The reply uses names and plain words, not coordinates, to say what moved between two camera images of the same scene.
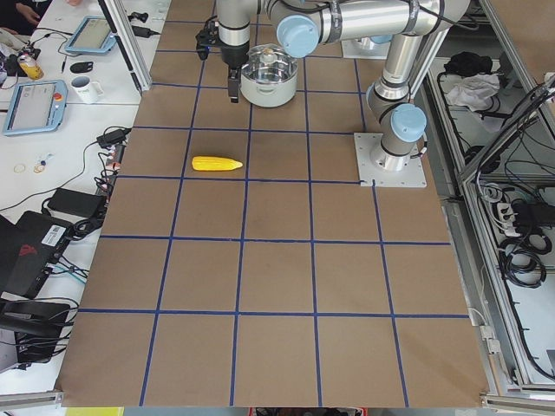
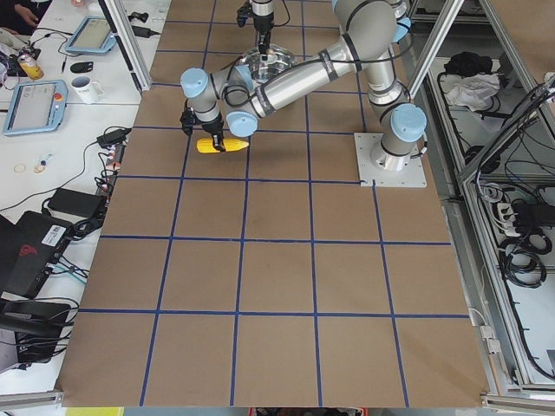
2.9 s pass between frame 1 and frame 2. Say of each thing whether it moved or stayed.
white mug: stayed
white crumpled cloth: stayed
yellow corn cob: moved
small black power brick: stayed
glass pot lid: stayed
